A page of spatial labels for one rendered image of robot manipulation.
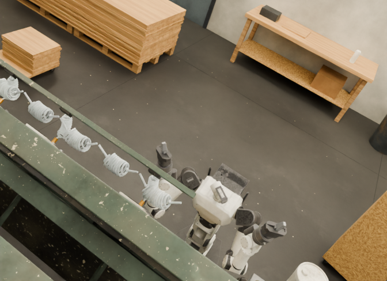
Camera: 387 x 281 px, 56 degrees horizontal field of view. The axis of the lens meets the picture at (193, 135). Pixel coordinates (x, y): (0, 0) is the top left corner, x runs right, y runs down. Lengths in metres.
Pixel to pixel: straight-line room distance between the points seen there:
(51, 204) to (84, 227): 0.16
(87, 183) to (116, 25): 4.21
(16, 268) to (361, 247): 3.36
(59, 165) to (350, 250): 3.10
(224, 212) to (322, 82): 4.46
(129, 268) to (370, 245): 2.74
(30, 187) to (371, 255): 3.07
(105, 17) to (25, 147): 4.20
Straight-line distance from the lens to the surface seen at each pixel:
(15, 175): 1.62
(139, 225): 1.21
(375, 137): 6.38
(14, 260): 0.82
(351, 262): 3.99
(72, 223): 1.49
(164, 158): 1.92
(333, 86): 6.34
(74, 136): 1.50
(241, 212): 2.19
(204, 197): 2.19
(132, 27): 5.20
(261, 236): 1.92
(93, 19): 5.60
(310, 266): 3.58
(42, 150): 1.37
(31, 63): 4.75
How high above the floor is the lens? 2.92
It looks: 39 degrees down
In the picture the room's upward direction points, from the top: 22 degrees clockwise
